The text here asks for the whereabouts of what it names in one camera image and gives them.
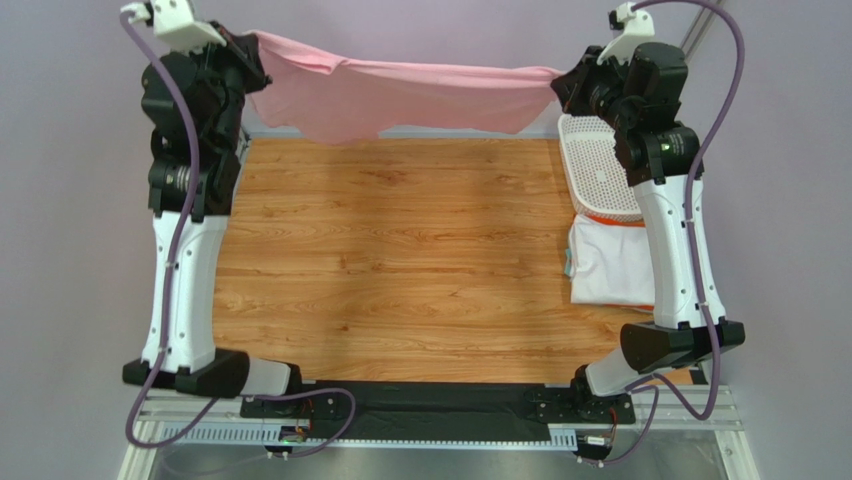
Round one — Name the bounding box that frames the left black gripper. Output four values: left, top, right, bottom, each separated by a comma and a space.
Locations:
175, 21, 273, 154

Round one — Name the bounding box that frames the pink t shirt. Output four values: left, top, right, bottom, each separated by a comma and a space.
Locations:
251, 30, 561, 144

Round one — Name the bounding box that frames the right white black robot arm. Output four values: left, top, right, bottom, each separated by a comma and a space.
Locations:
551, 42, 746, 397

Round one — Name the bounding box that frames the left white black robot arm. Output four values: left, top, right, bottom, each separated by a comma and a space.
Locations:
122, 22, 302, 398

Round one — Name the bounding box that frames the white perforated plastic basket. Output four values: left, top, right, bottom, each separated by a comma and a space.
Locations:
558, 114, 642, 221

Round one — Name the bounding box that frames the folded orange t shirt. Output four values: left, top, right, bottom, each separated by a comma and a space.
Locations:
585, 214, 646, 228

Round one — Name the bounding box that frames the folded white t shirt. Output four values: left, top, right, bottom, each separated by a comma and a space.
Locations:
567, 215, 655, 312

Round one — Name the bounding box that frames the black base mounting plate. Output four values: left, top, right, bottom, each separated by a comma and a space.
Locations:
240, 381, 636, 442

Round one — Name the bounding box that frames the left aluminium corner post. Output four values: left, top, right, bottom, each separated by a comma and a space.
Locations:
237, 123, 252, 155

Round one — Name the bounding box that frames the aluminium corner post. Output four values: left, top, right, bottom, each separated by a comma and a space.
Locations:
237, 123, 252, 155
680, 0, 726, 63

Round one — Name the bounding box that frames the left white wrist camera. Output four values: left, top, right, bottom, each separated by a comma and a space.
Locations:
120, 0, 227, 52

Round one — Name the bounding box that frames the right aluminium corner post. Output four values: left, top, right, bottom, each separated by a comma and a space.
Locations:
680, 0, 726, 63

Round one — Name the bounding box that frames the aluminium frame rail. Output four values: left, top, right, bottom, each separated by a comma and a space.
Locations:
119, 383, 758, 479

